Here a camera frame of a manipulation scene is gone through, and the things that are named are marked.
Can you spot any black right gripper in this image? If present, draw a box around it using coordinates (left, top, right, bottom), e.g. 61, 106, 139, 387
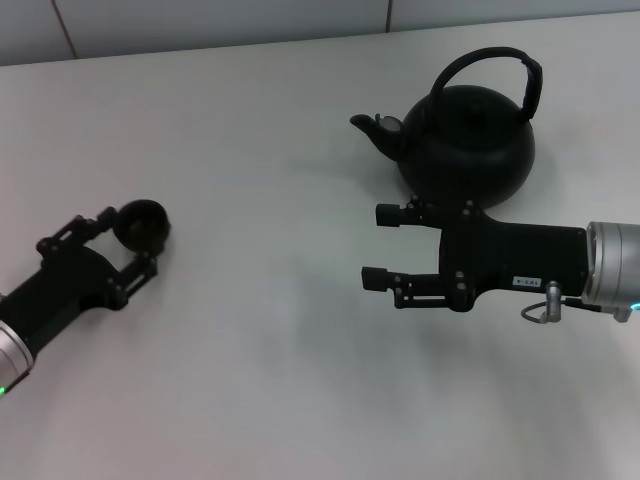
360, 195, 587, 312

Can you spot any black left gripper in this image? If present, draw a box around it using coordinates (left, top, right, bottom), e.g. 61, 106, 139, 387
0, 205, 159, 351

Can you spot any small black teacup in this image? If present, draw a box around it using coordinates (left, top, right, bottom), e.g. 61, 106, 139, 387
113, 199, 171, 251

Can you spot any black round teapot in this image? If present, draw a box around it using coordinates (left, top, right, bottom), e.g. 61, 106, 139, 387
348, 45, 545, 211

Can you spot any right gripper connector cable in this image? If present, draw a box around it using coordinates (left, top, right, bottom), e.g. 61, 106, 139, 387
520, 280, 609, 324

